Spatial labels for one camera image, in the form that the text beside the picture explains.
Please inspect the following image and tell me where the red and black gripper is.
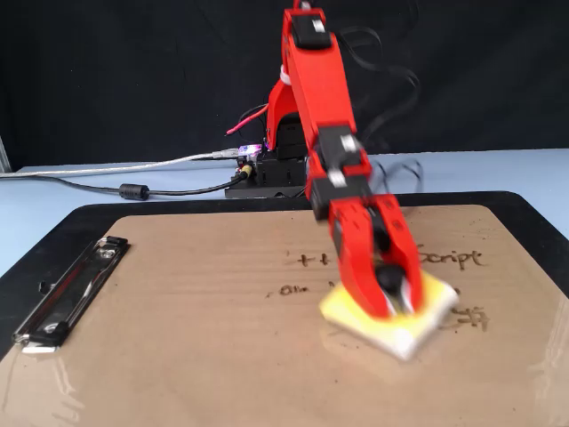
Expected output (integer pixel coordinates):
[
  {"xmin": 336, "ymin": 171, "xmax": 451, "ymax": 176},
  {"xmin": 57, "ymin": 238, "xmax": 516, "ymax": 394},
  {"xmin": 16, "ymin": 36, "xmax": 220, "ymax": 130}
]
[{"xmin": 305, "ymin": 171, "xmax": 424, "ymax": 325}]

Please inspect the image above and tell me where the silver metal clipboard clip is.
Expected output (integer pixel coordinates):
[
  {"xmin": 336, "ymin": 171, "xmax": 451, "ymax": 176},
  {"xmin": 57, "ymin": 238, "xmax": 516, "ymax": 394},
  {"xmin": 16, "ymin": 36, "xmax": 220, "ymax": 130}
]
[{"xmin": 12, "ymin": 235, "xmax": 131, "ymax": 355}]

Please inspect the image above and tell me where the brown clipboard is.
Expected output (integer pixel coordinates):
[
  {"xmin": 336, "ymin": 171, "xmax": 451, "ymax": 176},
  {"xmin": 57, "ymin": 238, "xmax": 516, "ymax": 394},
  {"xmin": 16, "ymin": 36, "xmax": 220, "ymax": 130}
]
[{"xmin": 0, "ymin": 204, "xmax": 569, "ymax": 427}]

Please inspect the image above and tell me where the black backdrop cloth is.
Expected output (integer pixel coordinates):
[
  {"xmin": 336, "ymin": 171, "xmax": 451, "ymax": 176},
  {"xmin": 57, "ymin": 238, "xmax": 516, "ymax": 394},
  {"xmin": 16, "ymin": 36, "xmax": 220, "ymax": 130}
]
[{"xmin": 0, "ymin": 0, "xmax": 569, "ymax": 173}]

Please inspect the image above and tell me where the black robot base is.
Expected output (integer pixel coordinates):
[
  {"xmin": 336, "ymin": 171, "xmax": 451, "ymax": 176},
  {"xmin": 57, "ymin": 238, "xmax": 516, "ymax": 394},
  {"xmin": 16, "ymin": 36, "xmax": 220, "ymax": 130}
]
[{"xmin": 224, "ymin": 110, "xmax": 313, "ymax": 200}]

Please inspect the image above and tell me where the yellow sponge with black knob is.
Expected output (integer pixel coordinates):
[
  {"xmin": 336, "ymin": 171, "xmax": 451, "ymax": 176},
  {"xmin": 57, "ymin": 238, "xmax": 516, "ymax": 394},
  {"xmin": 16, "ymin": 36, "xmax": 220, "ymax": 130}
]
[{"xmin": 317, "ymin": 265, "xmax": 462, "ymax": 362}]

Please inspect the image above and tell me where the silver USB cable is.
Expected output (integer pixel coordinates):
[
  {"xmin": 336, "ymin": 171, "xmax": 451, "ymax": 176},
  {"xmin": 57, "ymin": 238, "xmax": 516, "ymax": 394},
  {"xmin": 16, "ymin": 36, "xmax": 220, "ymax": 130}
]
[{"xmin": 0, "ymin": 149, "xmax": 244, "ymax": 180}]

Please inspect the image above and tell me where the black arm wire bundle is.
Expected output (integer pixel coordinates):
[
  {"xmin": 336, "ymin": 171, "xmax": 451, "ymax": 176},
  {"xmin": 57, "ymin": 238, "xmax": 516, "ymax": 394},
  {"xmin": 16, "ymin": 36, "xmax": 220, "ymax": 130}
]
[{"xmin": 332, "ymin": 24, "xmax": 424, "ymax": 199}]

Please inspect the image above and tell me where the robot controller circuit board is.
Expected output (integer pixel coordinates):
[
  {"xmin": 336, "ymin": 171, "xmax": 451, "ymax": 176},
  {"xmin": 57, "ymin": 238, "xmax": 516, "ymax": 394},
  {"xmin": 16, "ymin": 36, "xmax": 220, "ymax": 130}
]
[{"xmin": 231, "ymin": 141, "xmax": 268, "ymax": 180}]

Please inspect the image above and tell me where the black power cable with ferrite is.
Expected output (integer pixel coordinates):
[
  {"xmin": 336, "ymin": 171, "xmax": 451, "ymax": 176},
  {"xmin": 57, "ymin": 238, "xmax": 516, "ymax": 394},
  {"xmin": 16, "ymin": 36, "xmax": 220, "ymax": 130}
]
[{"xmin": 26, "ymin": 173, "xmax": 251, "ymax": 202}]

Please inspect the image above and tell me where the red wire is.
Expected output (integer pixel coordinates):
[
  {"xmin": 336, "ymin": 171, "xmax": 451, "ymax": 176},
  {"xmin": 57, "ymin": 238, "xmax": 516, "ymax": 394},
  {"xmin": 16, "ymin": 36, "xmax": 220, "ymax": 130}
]
[{"xmin": 225, "ymin": 103, "xmax": 271, "ymax": 136}]

